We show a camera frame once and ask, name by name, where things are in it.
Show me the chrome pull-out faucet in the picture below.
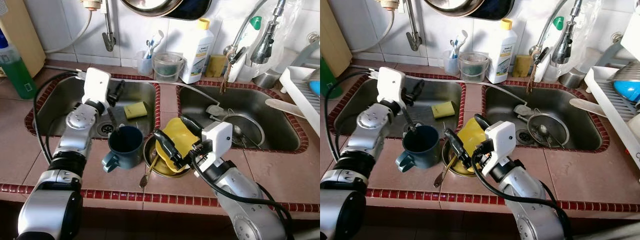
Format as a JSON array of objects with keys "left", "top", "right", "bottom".
[
  {"left": 222, "top": 0, "right": 289, "bottom": 66},
  {"left": 530, "top": 0, "right": 585, "bottom": 66}
]

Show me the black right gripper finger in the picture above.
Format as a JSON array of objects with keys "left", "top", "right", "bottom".
[
  {"left": 152, "top": 129, "right": 185, "bottom": 170},
  {"left": 444, "top": 128, "right": 473, "bottom": 170},
  {"left": 179, "top": 115, "right": 205, "bottom": 139},
  {"left": 472, "top": 114, "right": 493, "bottom": 133}
]

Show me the hanging dark frying pan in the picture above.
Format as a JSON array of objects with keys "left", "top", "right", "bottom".
[
  {"left": 119, "top": 0, "right": 213, "bottom": 21},
  {"left": 424, "top": 0, "right": 516, "bottom": 21}
]

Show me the round steel pot lid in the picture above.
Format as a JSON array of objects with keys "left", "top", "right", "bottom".
[
  {"left": 221, "top": 112, "right": 267, "bottom": 149},
  {"left": 526, "top": 112, "right": 571, "bottom": 148}
]

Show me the white counter hose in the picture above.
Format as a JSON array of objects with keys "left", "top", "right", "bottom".
[
  {"left": 350, "top": 64, "right": 531, "bottom": 108},
  {"left": 44, "top": 63, "right": 223, "bottom": 108}
]

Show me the brown hanging cord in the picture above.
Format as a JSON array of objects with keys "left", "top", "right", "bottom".
[
  {"left": 219, "top": 55, "right": 237, "bottom": 97},
  {"left": 525, "top": 55, "right": 542, "bottom": 97}
]

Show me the bright yellow dish sponge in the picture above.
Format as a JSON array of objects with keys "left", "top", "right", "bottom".
[
  {"left": 431, "top": 101, "right": 457, "bottom": 120},
  {"left": 123, "top": 101, "right": 149, "bottom": 120}
]

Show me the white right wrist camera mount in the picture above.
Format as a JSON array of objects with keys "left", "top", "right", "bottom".
[
  {"left": 481, "top": 121, "right": 517, "bottom": 176},
  {"left": 192, "top": 121, "right": 234, "bottom": 168}
]

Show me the yellow plastic bowl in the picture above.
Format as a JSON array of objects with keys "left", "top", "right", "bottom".
[
  {"left": 452, "top": 117, "right": 488, "bottom": 176},
  {"left": 155, "top": 117, "right": 201, "bottom": 174}
]

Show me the tan worn sponge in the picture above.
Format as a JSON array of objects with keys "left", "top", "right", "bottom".
[
  {"left": 511, "top": 54, "right": 534, "bottom": 78},
  {"left": 205, "top": 54, "right": 229, "bottom": 79}
]

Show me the green liquid soap bottle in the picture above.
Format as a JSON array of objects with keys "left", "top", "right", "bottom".
[
  {"left": 0, "top": 30, "right": 39, "bottom": 100},
  {"left": 320, "top": 56, "right": 333, "bottom": 100}
]

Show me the steel cup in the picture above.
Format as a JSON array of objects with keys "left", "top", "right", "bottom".
[
  {"left": 558, "top": 67, "right": 588, "bottom": 90},
  {"left": 252, "top": 67, "right": 284, "bottom": 90}
]

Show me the steel sink basin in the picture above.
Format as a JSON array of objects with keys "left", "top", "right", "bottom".
[
  {"left": 328, "top": 75, "right": 468, "bottom": 142},
  {"left": 175, "top": 81, "right": 309, "bottom": 154},
  {"left": 481, "top": 80, "right": 618, "bottom": 153},
  {"left": 24, "top": 74, "right": 162, "bottom": 142}
]

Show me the clear plastic bag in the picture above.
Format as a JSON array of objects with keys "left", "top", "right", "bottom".
[
  {"left": 260, "top": 0, "right": 307, "bottom": 76},
  {"left": 567, "top": 0, "right": 613, "bottom": 76}
]

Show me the white dish rack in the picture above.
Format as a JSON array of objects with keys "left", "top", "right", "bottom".
[
  {"left": 584, "top": 40, "right": 640, "bottom": 171},
  {"left": 278, "top": 39, "right": 321, "bottom": 137}
]

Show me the stainless steel bowl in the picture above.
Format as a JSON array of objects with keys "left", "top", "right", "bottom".
[
  {"left": 441, "top": 137, "right": 481, "bottom": 178},
  {"left": 143, "top": 134, "right": 193, "bottom": 179}
]

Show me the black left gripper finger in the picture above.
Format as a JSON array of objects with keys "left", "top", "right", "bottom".
[
  {"left": 106, "top": 106, "right": 122, "bottom": 136},
  {"left": 401, "top": 106, "right": 419, "bottom": 136}
]

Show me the white bottle green cap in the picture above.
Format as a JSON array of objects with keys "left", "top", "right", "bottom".
[
  {"left": 535, "top": 16, "right": 567, "bottom": 83},
  {"left": 228, "top": 15, "right": 264, "bottom": 83}
]

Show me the white wall hose with connector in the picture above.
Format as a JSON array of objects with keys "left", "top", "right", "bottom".
[
  {"left": 350, "top": 0, "right": 401, "bottom": 55},
  {"left": 44, "top": 0, "right": 104, "bottom": 55}
]

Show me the clear toothbrush cup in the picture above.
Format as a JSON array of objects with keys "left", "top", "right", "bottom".
[
  {"left": 442, "top": 50, "right": 461, "bottom": 76},
  {"left": 136, "top": 50, "right": 155, "bottom": 77}
]

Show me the white bottle yellow cap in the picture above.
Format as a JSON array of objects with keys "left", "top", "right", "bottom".
[
  {"left": 486, "top": 18, "right": 519, "bottom": 85},
  {"left": 178, "top": 18, "right": 215, "bottom": 85}
]

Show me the grey steel dish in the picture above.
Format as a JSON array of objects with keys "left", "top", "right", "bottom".
[{"left": 612, "top": 60, "right": 640, "bottom": 83}]

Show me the blue plastic mug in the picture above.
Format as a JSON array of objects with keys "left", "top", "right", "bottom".
[
  {"left": 395, "top": 125, "right": 440, "bottom": 173},
  {"left": 101, "top": 125, "right": 145, "bottom": 173}
]

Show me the clear plastic bucket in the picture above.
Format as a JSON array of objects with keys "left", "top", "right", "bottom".
[
  {"left": 152, "top": 51, "right": 185, "bottom": 84},
  {"left": 457, "top": 51, "right": 491, "bottom": 84}
]

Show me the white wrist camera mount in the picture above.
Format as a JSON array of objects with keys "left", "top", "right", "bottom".
[
  {"left": 81, "top": 67, "right": 112, "bottom": 108},
  {"left": 192, "top": 121, "right": 234, "bottom": 168},
  {"left": 376, "top": 66, "right": 407, "bottom": 110},
  {"left": 481, "top": 121, "right": 517, "bottom": 176}
]

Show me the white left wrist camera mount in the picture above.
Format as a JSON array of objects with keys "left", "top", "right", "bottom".
[
  {"left": 81, "top": 67, "right": 112, "bottom": 108},
  {"left": 376, "top": 66, "right": 407, "bottom": 110}
]

